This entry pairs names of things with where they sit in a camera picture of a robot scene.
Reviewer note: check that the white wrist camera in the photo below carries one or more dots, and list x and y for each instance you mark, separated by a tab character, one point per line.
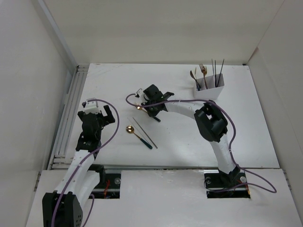
91	106
139	93

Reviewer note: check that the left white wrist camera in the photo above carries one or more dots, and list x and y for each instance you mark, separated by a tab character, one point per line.
91	106

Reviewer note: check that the brown wooden spoon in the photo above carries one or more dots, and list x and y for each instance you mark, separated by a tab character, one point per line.
196	82

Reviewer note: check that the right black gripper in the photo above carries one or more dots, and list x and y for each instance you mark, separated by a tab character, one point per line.
153	114

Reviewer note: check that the aluminium frame rail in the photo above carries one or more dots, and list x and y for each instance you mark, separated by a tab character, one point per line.
71	103

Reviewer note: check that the rose gold fork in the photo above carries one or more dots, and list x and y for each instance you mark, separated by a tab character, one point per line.
201	65

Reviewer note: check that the lilac utensil container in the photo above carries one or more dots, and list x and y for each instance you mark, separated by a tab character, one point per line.
212	92

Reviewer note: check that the gold fork dark green handle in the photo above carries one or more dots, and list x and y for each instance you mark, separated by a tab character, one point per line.
204	71

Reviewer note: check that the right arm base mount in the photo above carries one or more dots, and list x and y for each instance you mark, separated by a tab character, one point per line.
215	187

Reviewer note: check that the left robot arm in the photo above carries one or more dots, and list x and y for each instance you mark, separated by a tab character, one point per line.
64	206

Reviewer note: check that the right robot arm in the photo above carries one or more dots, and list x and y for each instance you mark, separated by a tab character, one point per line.
210	120

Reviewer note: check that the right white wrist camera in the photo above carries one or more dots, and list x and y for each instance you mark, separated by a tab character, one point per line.
139	93

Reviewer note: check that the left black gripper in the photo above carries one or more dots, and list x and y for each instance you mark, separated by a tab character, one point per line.
106	119

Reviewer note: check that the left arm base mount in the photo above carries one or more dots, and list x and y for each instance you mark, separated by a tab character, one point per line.
109	184

